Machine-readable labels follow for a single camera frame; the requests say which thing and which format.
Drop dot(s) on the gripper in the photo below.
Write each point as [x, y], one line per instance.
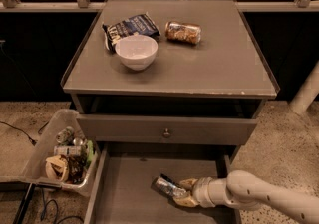
[200, 190]

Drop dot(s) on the silver blue redbull can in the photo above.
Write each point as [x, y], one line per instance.
[170, 188]

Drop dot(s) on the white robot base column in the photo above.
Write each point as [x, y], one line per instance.
[307, 93]

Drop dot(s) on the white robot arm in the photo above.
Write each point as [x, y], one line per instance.
[244, 191]

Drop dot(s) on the round metal drawer knob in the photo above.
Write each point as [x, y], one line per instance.
[166, 133]

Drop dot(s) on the grey open middle drawer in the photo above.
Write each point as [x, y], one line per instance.
[124, 189]

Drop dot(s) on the grey top drawer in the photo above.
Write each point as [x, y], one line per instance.
[183, 130]

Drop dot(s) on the grey wooden drawer cabinet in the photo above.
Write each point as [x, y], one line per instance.
[224, 76]

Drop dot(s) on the silver can in bin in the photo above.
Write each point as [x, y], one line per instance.
[65, 136]

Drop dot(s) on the white labelled can in bin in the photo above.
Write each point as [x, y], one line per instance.
[68, 150]

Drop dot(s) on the brown gold drink can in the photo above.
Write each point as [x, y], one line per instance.
[183, 32]

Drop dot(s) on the green packet in bin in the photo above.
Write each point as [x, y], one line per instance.
[89, 152]

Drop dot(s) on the clear plastic storage bin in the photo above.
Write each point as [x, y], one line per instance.
[80, 180]

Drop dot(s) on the white crumpled cup in bin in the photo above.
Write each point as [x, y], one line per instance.
[57, 167]

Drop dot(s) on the white ceramic bowl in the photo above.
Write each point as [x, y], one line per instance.
[137, 51]

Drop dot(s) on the blue chip bag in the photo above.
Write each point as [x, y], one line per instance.
[141, 24]

